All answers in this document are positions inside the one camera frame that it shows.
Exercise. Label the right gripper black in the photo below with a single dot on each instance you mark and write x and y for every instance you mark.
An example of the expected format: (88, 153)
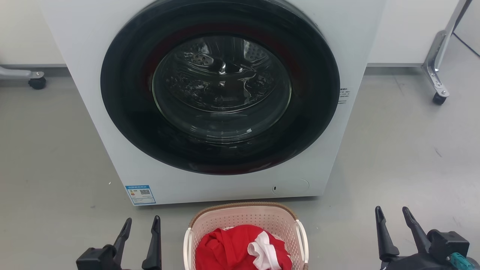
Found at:
(446, 243)

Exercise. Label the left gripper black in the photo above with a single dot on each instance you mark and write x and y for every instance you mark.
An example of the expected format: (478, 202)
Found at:
(95, 259)

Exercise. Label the beige perforated laundry basket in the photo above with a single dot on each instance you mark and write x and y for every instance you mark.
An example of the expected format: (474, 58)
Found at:
(243, 215)

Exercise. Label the blue energy label sticker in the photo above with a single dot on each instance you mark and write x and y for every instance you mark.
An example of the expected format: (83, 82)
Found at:
(140, 195)

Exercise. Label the red garment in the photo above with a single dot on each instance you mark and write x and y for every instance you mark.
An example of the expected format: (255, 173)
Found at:
(225, 249)

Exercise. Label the round white filter cover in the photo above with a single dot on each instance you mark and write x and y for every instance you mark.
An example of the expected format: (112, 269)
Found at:
(292, 187)

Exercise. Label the white garment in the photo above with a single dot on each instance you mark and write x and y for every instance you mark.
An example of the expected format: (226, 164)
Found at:
(267, 250)

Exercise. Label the small printed text sticker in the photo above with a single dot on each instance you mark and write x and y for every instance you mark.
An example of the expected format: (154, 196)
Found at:
(344, 96)

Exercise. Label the round black washer door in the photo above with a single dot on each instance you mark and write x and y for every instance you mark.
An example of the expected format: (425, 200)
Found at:
(123, 93)

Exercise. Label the silver metal stand with caster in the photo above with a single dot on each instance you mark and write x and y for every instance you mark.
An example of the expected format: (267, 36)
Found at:
(437, 56)

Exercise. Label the white front-load washing machine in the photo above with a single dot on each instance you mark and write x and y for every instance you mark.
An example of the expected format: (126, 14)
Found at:
(86, 45)

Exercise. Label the grey stand foot with caster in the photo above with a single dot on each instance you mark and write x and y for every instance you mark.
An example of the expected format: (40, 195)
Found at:
(18, 72)

